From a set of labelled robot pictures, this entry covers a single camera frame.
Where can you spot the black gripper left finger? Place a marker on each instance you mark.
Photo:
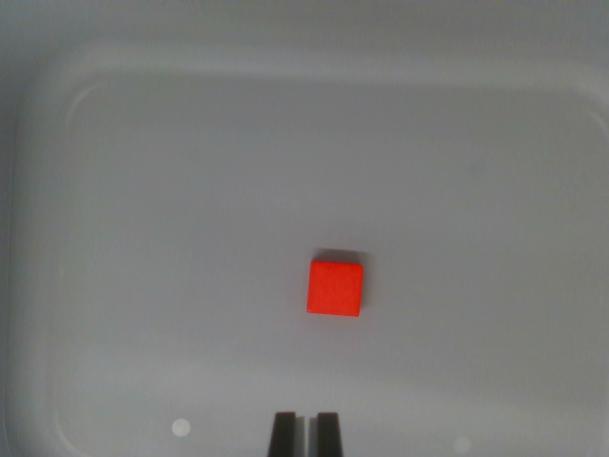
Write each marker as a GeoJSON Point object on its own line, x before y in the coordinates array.
{"type": "Point", "coordinates": [284, 435]}

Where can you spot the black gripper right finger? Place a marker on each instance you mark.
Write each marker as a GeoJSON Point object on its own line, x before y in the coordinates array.
{"type": "Point", "coordinates": [328, 435]}

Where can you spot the red cube block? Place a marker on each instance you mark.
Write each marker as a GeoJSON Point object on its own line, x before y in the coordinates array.
{"type": "Point", "coordinates": [335, 288]}

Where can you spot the white plastic tray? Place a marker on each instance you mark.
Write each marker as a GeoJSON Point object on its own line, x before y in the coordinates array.
{"type": "Point", "coordinates": [190, 214]}

